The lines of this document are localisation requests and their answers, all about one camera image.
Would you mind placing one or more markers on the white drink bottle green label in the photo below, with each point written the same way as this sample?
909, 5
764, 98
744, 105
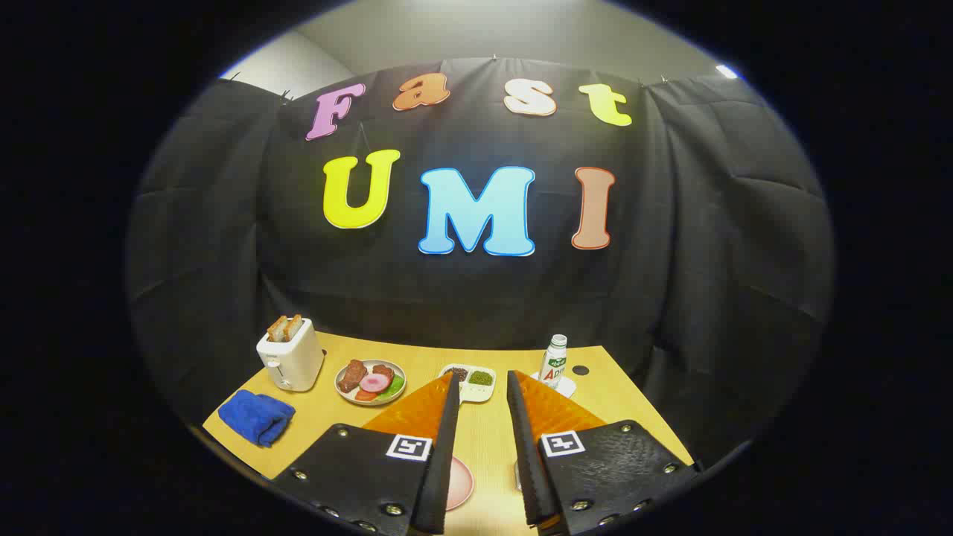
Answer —
554, 363

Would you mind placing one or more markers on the white divided snack tray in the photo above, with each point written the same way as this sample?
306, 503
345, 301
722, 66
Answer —
479, 393

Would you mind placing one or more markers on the pile of dark beans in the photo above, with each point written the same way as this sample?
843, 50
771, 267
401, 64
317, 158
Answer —
461, 373

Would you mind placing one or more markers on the orange vegetable slice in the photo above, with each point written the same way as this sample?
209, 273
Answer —
365, 395

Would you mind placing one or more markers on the pink ham slice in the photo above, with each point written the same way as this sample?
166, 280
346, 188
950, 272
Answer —
374, 383

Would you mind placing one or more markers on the toast slice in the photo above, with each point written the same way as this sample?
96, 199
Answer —
295, 327
276, 329

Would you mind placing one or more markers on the small brown meat piece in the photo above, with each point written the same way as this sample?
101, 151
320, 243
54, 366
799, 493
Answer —
383, 370

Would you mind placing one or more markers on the green lettuce leaf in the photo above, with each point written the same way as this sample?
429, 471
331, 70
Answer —
395, 385

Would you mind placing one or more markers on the pink plate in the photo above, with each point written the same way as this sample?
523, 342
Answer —
460, 484

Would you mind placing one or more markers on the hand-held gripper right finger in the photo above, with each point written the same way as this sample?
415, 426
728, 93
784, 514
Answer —
525, 454

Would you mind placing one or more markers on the grey food plate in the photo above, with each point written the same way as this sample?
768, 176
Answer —
344, 394

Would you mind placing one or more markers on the blue towel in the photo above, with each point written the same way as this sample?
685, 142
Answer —
253, 417

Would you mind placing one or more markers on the white toaster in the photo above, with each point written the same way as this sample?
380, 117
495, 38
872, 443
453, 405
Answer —
294, 363

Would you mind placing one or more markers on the white coaster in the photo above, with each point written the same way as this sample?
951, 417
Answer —
566, 387

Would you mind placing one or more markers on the pile of green beans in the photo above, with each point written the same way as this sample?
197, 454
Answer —
481, 378

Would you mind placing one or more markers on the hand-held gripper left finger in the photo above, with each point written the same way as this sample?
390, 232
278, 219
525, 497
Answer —
447, 447

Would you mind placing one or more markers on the large brown meat piece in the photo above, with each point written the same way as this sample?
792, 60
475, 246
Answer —
351, 376

